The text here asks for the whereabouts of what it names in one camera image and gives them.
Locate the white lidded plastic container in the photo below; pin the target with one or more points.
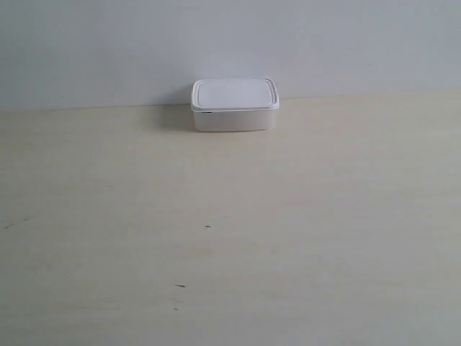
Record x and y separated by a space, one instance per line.
234 104

